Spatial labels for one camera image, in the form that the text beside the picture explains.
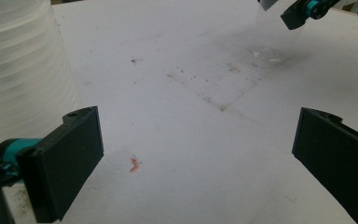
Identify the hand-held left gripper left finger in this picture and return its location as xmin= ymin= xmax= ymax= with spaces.
xmin=0 ymin=105 xmax=105 ymax=224

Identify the single clear plastic cup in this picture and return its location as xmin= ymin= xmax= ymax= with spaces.
xmin=251 ymin=4 xmax=308 ymax=68

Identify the small orange scrap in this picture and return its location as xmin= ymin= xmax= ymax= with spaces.
xmin=129 ymin=156 xmax=142 ymax=174

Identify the stack of clear plastic cups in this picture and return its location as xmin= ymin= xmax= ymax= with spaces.
xmin=0 ymin=0 xmax=86 ymax=158

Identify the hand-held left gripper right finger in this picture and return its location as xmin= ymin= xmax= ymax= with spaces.
xmin=291 ymin=106 xmax=358 ymax=224

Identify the white foam mat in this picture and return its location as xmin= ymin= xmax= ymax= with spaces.
xmin=3 ymin=0 xmax=358 ymax=224

